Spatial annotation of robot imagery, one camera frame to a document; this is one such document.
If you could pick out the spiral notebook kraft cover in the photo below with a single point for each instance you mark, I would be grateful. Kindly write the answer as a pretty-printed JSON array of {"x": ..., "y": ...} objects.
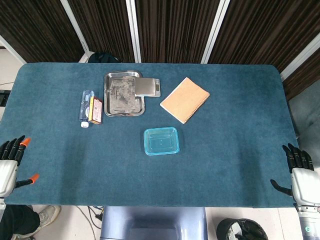
[{"x": 185, "y": 100}]

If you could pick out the clear plastic container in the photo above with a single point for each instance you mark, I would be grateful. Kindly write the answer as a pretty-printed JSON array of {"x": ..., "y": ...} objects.
[{"x": 161, "y": 142}]

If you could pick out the white partition post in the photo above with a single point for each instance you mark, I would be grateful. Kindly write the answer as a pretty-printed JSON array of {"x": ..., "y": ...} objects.
[
  {"x": 300, "y": 61},
  {"x": 75, "y": 27},
  {"x": 133, "y": 30},
  {"x": 12, "y": 50},
  {"x": 215, "y": 30}
]

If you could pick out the blue table cloth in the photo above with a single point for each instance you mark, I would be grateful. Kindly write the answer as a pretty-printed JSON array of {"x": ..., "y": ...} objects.
[{"x": 62, "y": 162}]

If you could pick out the red yellow carton box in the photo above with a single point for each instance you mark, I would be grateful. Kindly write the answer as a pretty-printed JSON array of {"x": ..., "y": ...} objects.
[{"x": 96, "y": 110}]

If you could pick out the silver digital kitchen scale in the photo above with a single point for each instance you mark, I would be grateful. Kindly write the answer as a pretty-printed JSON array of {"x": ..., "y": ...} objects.
[{"x": 145, "y": 86}]

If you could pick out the black device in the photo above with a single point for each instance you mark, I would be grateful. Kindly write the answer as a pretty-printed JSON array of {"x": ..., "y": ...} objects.
[{"x": 3, "y": 98}]

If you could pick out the black trash bin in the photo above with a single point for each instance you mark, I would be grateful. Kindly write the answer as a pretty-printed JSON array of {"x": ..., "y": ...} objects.
[{"x": 245, "y": 230}]

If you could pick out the black trouser leg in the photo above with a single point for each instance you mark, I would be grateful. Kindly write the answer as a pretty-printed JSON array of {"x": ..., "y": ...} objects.
[{"x": 17, "y": 222}]

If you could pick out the grey chair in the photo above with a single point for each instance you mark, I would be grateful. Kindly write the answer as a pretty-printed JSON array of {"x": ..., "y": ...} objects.
[{"x": 306, "y": 115}]

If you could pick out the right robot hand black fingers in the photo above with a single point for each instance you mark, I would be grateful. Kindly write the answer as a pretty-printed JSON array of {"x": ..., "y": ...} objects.
[{"x": 306, "y": 185}]

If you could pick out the white sneaker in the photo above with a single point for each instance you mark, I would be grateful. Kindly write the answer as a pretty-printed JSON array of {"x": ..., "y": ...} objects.
[{"x": 48, "y": 216}]

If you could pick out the clear plastic water bottle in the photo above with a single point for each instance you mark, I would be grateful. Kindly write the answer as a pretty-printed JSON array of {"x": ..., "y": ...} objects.
[{"x": 85, "y": 105}]

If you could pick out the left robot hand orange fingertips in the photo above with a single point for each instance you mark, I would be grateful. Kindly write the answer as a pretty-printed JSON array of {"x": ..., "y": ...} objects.
[{"x": 6, "y": 172}]

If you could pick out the stainless steel tray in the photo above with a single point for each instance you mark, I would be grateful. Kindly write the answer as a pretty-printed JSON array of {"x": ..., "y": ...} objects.
[{"x": 117, "y": 100}]

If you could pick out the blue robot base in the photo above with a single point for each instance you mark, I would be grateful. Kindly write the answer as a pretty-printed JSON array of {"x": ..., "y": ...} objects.
[{"x": 150, "y": 220}]

